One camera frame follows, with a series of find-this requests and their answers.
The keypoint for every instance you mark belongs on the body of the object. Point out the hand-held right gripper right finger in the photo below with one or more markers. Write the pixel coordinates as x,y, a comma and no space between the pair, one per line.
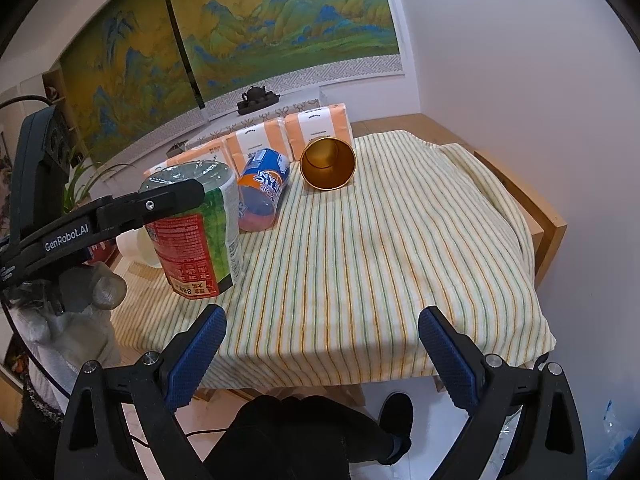
447,357

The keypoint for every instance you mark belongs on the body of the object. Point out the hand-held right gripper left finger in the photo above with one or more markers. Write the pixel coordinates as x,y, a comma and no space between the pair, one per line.
197,357

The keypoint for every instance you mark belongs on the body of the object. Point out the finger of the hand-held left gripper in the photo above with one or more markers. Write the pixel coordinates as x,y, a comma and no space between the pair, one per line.
160,202

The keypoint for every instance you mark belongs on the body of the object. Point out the red green drink can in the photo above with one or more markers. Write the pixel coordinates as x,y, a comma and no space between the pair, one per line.
192,250

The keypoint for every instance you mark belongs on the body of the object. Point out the gold metal cup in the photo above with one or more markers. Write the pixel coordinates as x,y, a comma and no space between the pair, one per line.
327,165

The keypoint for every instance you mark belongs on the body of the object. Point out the person's left hand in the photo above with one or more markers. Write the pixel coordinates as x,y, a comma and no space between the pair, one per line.
80,305

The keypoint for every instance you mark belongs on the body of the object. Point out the green potted plant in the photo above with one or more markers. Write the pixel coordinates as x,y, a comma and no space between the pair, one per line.
85,180

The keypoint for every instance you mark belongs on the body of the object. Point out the translucent white container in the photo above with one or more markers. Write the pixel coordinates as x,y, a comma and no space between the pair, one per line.
134,247

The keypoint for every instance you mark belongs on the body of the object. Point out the orange and white packet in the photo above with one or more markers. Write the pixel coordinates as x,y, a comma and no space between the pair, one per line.
200,152
320,120
252,140

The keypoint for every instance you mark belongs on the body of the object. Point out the black shoe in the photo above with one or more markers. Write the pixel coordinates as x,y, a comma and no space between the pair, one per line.
396,420

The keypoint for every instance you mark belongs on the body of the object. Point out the wooden shelf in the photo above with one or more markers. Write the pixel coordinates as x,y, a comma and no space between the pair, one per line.
52,87

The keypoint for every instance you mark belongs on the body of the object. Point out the orange and blue bottle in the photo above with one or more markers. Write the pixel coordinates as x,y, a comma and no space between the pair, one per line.
262,190

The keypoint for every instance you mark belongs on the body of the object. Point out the striped cloth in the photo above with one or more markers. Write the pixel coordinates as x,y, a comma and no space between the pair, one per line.
380,265

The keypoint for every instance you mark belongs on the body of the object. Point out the person's leg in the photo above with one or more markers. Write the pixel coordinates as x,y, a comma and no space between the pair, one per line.
290,440

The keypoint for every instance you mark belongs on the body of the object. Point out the narrow landscape painting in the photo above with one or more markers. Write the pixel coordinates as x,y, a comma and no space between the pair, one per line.
125,75

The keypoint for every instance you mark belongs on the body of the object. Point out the black teapot on tray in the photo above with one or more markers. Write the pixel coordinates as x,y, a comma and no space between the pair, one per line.
260,106

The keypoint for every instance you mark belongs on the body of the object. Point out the dark teapot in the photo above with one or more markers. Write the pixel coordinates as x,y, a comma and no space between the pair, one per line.
253,95

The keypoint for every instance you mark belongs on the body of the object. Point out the wooden table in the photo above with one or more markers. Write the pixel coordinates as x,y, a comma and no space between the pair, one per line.
542,230

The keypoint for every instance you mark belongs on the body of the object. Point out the clear plastic bag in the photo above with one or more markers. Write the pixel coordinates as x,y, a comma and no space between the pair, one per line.
612,440

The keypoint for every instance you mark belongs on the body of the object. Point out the wide landscape painting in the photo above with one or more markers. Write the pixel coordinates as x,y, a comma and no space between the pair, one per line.
280,20

